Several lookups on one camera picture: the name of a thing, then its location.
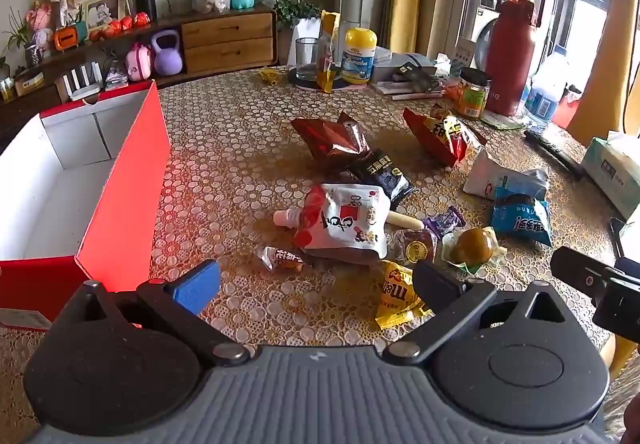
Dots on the vase with green plant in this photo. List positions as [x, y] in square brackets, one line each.
[27, 47]

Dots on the tan wooden chair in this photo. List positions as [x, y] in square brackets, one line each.
[597, 74]

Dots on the small yellow candy wrapper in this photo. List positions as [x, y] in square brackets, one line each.
[270, 76]

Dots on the red yellow snack bag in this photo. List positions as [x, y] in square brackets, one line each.
[442, 137]

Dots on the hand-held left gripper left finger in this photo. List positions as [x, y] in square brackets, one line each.
[195, 286]

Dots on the clear water bottle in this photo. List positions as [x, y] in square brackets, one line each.
[545, 94]

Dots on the dark red foil snack bag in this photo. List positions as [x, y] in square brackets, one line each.
[330, 137]

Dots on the red cardboard box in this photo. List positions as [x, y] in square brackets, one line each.
[125, 204]

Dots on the orange jar with black lid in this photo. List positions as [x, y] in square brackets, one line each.
[472, 97]

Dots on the tall yellow snack pouch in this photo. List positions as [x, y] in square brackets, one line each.
[327, 49]

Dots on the gold patterned tablecloth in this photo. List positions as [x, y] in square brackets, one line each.
[240, 124]

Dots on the purple candy wrapper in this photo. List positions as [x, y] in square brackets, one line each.
[442, 221]

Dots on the white router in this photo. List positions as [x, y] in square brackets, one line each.
[82, 79]

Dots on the braised egg packet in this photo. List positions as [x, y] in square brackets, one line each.
[472, 246]

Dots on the white leaflet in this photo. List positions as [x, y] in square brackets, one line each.
[466, 52]

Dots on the yellow candy packet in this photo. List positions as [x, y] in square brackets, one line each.
[395, 296]

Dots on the white red spout pouch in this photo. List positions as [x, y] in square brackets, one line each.
[345, 224]

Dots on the pink flower doll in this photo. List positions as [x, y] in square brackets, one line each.
[40, 22]

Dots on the small cardboard box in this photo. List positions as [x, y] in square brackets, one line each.
[29, 84]

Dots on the black cylinder speaker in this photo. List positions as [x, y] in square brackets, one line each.
[146, 3]

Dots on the pink toy case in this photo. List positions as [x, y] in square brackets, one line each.
[138, 63]

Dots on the small brown twist snack packet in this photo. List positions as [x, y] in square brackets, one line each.
[280, 258]

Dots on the black round coaster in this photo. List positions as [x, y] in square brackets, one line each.
[342, 85]

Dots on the stack of books and papers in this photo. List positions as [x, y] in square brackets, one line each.
[405, 74]

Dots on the black stick remote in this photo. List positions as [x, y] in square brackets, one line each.
[552, 152]

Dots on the black snack packet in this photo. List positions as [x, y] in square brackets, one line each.
[385, 174]

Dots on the brown pastry packet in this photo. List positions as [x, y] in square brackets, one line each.
[417, 246]

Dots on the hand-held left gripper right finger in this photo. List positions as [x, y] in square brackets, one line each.
[432, 284]

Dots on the washing machine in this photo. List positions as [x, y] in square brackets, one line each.
[487, 29]

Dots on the blue snack packet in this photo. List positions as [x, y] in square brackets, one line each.
[522, 219]

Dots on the yellow lid bottle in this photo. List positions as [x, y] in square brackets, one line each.
[358, 57]

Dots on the white snack bag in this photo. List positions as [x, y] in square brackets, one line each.
[492, 177]

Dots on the glass cup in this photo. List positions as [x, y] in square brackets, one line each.
[305, 59]

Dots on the photo frame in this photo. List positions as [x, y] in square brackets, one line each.
[102, 10]

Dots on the orange radio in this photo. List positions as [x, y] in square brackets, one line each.
[70, 37]

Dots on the green coaster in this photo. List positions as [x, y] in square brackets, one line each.
[502, 123]

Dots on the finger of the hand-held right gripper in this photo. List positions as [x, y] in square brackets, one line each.
[622, 309]
[585, 274]

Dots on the light wooden drawer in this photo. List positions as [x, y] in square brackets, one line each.
[225, 30]
[230, 55]

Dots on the red round ornament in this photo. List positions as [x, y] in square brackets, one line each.
[142, 20]
[127, 23]
[95, 34]
[115, 27]

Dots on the small pile of packets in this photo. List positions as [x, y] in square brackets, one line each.
[116, 77]

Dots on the purple kettlebell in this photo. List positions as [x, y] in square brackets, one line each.
[167, 57]

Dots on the tissue pack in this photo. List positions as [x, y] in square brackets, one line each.
[615, 169]

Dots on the red thermos bottle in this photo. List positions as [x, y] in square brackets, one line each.
[512, 49]

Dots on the wooden tv cabinet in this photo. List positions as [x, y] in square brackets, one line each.
[55, 67]

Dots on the sausage stick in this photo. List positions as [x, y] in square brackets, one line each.
[405, 220]

